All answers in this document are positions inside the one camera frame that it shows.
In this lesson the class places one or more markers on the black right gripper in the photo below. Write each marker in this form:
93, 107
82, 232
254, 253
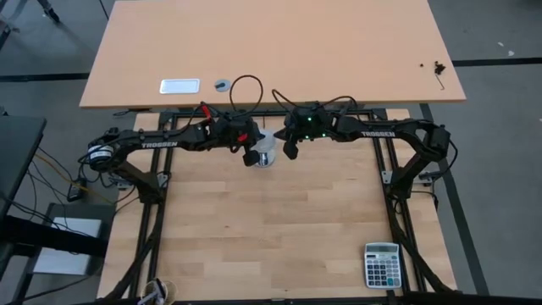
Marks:
311, 132

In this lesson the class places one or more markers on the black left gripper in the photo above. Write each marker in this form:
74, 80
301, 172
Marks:
230, 137

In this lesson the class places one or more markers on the white reflector lightbulb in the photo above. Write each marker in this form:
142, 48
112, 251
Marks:
266, 144

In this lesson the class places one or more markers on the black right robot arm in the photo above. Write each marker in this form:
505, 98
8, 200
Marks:
402, 129

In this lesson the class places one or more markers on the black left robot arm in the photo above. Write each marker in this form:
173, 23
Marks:
161, 142

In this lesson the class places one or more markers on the light wooden desk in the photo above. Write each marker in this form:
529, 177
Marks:
296, 51

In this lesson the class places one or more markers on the silver rectangular desk plate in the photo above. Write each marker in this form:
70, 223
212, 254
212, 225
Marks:
179, 86

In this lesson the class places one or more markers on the grey desk calculator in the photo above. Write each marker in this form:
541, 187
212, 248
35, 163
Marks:
382, 266

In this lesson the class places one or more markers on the black hex key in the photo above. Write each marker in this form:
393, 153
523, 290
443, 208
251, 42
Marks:
440, 82

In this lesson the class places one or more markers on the round beige container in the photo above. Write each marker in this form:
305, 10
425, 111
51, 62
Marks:
158, 292

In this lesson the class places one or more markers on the small black hardware clump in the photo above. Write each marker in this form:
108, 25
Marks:
439, 66

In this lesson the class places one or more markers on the black power adapter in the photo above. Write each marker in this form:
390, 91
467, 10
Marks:
76, 192

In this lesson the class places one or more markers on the silver flat box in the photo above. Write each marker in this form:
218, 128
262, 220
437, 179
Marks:
63, 264

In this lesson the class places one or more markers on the black stand beam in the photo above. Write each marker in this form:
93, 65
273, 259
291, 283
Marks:
42, 237

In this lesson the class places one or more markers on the black side table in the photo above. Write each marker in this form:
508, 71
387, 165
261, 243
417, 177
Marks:
17, 148

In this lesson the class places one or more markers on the black tripod leg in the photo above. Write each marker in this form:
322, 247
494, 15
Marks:
48, 10

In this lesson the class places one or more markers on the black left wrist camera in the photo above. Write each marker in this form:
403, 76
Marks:
243, 121

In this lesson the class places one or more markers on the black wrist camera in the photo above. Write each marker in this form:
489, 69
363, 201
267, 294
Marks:
243, 121
302, 113

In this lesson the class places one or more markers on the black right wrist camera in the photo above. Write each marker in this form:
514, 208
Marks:
302, 113

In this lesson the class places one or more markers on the black aluminium table frame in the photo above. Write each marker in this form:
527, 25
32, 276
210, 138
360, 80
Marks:
275, 113

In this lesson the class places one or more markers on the silver metal bracket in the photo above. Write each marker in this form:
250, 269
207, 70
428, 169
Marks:
120, 184
425, 177

